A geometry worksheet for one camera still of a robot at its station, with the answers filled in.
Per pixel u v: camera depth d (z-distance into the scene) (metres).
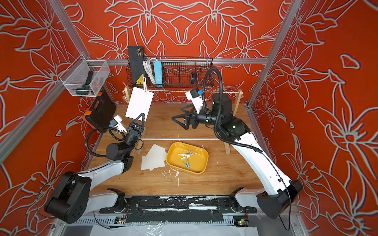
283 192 0.37
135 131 0.62
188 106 0.61
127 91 0.65
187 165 0.85
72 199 0.42
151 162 0.88
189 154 0.90
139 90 0.65
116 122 0.62
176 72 0.97
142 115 0.66
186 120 0.52
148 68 0.86
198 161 0.89
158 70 0.89
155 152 0.92
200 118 0.53
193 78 0.93
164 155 0.91
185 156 0.89
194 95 0.52
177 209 0.73
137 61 0.86
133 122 0.65
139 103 0.65
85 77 0.91
